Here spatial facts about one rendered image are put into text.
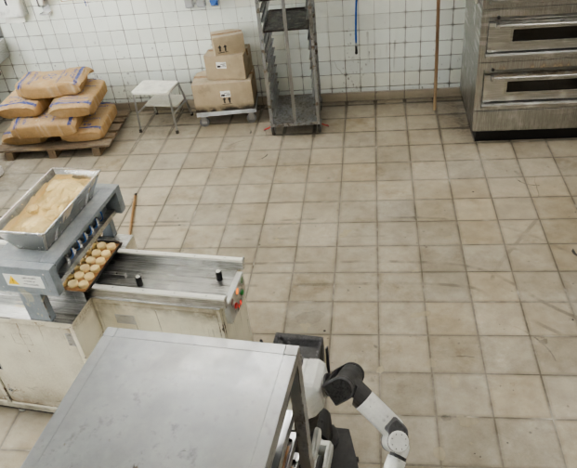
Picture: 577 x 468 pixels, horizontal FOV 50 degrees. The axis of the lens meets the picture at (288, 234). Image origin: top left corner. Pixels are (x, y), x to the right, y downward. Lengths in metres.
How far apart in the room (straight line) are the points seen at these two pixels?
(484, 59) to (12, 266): 4.05
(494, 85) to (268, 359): 4.55
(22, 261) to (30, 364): 0.73
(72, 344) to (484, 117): 4.01
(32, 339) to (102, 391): 2.02
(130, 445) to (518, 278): 3.47
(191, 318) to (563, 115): 3.97
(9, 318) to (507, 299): 2.95
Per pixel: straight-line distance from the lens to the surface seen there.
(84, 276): 3.32
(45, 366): 3.59
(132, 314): 3.26
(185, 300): 3.06
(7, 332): 3.52
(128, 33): 6.94
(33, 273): 3.06
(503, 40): 5.56
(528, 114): 5.92
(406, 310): 4.13
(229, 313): 3.08
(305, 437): 1.65
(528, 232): 4.88
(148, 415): 1.38
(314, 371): 2.44
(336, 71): 6.67
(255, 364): 1.41
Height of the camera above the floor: 2.86
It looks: 36 degrees down
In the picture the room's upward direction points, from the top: 7 degrees counter-clockwise
